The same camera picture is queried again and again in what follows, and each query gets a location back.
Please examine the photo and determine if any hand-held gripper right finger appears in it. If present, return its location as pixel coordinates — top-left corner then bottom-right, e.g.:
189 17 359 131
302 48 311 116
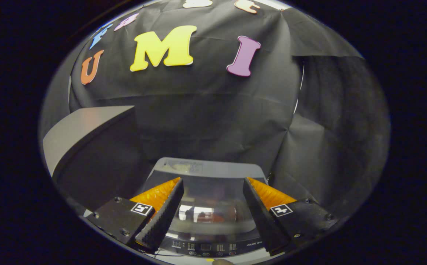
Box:
243 177 338 256

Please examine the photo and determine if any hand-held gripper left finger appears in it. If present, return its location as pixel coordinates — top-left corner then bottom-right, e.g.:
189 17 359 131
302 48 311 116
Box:
85 177 185 252

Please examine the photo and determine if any dark grey washing machine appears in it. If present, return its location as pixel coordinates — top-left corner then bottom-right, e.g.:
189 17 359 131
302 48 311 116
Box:
140 173 273 258

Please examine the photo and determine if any grey cabinet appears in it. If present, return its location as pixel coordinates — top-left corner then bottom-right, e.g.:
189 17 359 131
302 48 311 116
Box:
43 106 151 210

